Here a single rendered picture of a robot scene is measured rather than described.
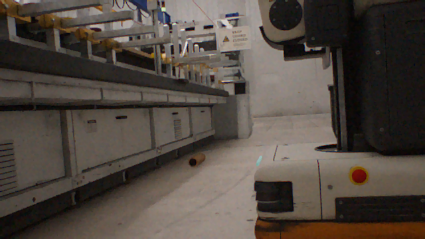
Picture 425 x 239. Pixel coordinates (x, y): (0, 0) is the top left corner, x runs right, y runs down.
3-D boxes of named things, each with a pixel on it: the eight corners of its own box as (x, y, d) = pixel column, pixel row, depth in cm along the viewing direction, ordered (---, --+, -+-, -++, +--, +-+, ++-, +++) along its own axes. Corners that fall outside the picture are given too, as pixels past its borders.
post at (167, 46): (173, 88, 295) (169, 24, 293) (172, 88, 292) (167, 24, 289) (169, 89, 296) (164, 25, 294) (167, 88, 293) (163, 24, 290)
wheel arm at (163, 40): (172, 44, 195) (172, 36, 194) (170, 43, 191) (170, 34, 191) (93, 54, 204) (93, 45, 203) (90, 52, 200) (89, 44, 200)
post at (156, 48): (163, 76, 270) (158, 11, 268) (161, 76, 265) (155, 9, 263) (157, 76, 271) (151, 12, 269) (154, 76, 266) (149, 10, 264)
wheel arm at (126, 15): (134, 22, 146) (133, 10, 146) (131, 20, 142) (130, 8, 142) (33, 35, 155) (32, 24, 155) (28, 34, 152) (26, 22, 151)
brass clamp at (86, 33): (101, 43, 179) (100, 32, 179) (86, 38, 166) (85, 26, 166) (89, 44, 181) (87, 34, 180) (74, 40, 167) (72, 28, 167)
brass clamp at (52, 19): (72, 32, 155) (71, 20, 155) (52, 26, 142) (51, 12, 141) (58, 34, 156) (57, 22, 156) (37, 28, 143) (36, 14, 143)
